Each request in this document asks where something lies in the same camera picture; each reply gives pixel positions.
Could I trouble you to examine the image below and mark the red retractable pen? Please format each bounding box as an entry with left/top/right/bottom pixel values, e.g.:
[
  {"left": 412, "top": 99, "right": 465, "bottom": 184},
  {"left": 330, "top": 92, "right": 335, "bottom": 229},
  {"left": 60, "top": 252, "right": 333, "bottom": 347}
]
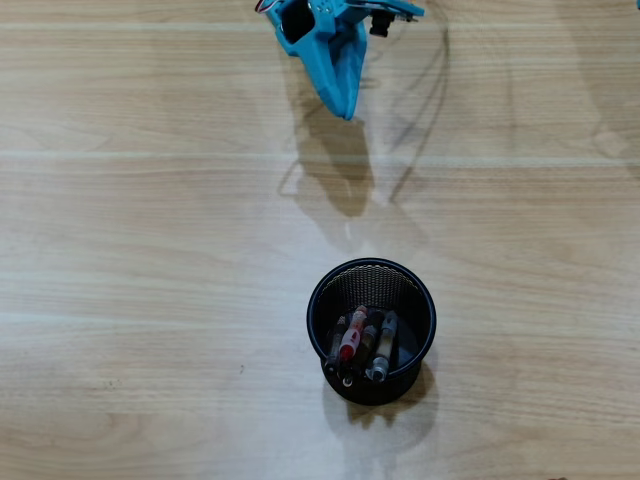
[{"left": 338, "top": 304, "right": 370, "bottom": 365}]

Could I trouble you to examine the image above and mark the clear pen grey grip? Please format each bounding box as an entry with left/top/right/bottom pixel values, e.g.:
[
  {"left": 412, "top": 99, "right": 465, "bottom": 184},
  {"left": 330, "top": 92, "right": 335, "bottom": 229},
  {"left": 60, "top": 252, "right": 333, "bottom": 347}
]
[{"left": 364, "top": 309, "right": 400, "bottom": 384}]

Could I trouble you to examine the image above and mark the black mesh pen holder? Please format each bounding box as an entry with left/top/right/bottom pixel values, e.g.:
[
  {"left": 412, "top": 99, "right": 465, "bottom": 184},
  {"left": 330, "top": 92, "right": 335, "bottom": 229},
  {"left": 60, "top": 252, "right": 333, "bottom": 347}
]
[{"left": 306, "top": 257, "right": 439, "bottom": 406}]

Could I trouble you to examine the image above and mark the blue wrist camera module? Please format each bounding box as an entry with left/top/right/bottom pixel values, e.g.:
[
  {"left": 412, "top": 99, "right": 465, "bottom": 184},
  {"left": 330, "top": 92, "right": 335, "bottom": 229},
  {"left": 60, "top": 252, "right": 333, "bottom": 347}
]
[{"left": 344, "top": 0, "right": 426, "bottom": 39}]

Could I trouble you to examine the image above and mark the black retractable pen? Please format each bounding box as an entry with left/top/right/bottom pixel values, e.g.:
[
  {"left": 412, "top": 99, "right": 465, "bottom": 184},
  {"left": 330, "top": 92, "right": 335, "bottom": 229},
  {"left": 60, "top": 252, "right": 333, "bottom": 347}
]
[{"left": 341, "top": 309, "right": 386, "bottom": 389}]

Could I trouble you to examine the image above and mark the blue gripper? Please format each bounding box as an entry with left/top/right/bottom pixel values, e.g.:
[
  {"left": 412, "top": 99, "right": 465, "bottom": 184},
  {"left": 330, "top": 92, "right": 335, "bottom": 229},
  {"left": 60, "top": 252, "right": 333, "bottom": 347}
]
[{"left": 263, "top": 0, "right": 374, "bottom": 122}]

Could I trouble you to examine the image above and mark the clear pen black cap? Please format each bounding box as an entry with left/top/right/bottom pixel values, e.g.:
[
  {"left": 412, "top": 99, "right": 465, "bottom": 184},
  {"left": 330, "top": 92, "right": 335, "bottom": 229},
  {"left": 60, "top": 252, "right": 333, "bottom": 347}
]
[{"left": 323, "top": 314, "right": 349, "bottom": 375}]

